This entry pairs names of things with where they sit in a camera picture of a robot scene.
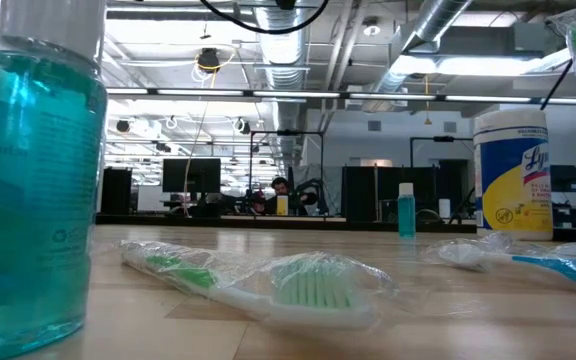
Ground black partition panel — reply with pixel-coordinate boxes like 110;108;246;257
341;165;440;223

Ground black rig frame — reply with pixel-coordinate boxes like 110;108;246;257
249;129;326;217
409;135;475;171

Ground black cabinet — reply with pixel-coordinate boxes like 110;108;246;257
100;166;133;216

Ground black overhead camera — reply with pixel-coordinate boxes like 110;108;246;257
196;47;222;74

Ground black computer monitor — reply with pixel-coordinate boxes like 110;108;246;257
161;157;222;194

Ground person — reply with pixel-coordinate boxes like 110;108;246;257
253;175;319;217

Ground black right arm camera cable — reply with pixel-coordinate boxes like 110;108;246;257
540;58;574;111

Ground small blue mouthwash bottle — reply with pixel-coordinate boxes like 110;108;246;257
0;0;109;360
397;182;417;239

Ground silver ventilation duct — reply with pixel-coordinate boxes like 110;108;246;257
362;0;474;114
253;0;315;166

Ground blue storage rack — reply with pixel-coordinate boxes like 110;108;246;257
550;164;576;229

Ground disinfecting wipes canister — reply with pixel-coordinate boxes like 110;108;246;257
472;108;555;242

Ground black aluminium table frame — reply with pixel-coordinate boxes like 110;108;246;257
95;213;576;244

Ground yellow hanging cable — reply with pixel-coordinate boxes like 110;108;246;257
181;44;240;217

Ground LED light bar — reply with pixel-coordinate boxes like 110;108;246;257
105;86;576;105

